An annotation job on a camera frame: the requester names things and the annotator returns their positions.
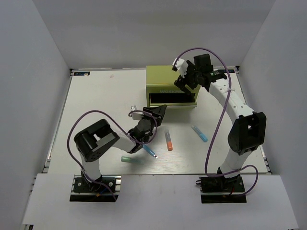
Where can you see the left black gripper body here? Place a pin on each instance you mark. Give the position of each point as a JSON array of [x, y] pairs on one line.
[[152, 121]]

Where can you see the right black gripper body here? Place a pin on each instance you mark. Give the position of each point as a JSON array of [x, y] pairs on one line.
[[192, 77]]

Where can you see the green metal drawer chest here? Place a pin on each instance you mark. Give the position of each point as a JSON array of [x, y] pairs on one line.
[[160, 89]]

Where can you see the blue highlighter pen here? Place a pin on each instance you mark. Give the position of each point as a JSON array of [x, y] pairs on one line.
[[149, 151], [199, 133]]

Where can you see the orange highlighter pen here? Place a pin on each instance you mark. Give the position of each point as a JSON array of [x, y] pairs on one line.
[[168, 140]]

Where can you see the green highlighter pen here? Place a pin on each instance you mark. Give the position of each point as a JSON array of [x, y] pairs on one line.
[[130, 160]]

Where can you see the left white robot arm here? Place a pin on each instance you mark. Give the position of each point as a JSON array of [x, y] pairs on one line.
[[94, 141]]

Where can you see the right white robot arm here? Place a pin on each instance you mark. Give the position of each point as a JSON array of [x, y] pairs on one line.
[[248, 127]]

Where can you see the right blue corner label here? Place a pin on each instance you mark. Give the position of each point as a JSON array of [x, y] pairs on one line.
[[224, 71]]

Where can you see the blue corner label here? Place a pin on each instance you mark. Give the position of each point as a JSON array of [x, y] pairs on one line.
[[81, 73], [224, 71]]

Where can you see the left blue corner label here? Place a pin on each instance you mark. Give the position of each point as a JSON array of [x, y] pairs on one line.
[[81, 73]]

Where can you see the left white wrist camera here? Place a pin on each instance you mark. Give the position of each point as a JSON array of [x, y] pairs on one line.
[[135, 114]]

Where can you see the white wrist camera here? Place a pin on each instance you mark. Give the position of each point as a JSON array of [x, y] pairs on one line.
[[181, 66], [135, 114]]

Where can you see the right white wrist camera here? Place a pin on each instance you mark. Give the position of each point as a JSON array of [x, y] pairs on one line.
[[181, 66]]

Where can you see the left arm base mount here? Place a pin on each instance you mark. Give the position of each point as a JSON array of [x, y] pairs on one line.
[[85, 191]]

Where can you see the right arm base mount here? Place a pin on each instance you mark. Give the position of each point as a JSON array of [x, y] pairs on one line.
[[220, 190]]

